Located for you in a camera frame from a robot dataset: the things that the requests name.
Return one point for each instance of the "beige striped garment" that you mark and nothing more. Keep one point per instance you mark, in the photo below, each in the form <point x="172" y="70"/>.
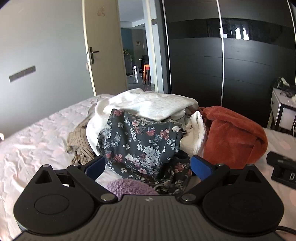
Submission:
<point x="78" y="139"/>

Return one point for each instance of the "rust fleece garment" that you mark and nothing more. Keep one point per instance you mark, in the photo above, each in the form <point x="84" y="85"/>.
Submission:
<point x="231" y="134"/>

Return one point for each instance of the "white fleece cloth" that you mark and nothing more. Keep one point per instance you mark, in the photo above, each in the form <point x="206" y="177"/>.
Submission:
<point x="196" y="129"/>

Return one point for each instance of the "pink polka dot bed sheet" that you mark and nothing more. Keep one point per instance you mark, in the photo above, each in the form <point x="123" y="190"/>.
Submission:
<point x="34" y="139"/>

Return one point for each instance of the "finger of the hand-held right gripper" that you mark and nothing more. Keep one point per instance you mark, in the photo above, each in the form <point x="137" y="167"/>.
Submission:
<point x="278" y="158"/>

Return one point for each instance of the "orange chair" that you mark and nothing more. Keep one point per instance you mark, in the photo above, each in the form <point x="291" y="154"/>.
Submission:
<point x="146" y="71"/>

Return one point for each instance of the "white nightstand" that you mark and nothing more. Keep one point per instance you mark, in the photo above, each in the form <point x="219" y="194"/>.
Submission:
<point x="276" y="102"/>

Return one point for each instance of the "purple fluffy clothing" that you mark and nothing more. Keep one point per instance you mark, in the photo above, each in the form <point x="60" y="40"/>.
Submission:
<point x="129" y="188"/>

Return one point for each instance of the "white grey sweater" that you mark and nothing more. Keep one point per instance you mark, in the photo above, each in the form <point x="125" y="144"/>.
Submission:
<point x="143" y="104"/>

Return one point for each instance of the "potted plant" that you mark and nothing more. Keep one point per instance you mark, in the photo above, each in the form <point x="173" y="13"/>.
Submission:
<point x="127" y="54"/>

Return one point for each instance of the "black wardrobe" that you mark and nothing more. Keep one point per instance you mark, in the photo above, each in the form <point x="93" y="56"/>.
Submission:
<point x="196" y="69"/>

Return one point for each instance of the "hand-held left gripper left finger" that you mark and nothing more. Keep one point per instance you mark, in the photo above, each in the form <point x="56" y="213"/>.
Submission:
<point x="96" y="167"/>

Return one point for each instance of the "grey wall switch panel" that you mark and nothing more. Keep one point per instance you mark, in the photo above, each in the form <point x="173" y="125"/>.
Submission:
<point x="22" y="73"/>

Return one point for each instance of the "dark clutter pile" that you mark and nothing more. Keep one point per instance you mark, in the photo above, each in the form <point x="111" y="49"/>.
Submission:
<point x="283" y="84"/>

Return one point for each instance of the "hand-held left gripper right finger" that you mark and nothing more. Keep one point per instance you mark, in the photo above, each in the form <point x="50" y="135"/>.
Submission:
<point x="200" y="169"/>

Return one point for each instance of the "dark floral garment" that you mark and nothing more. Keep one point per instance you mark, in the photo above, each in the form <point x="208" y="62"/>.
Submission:
<point x="138" y="143"/>

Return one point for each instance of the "beige door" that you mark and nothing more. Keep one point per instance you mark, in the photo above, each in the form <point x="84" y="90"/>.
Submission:
<point x="104" y="34"/>

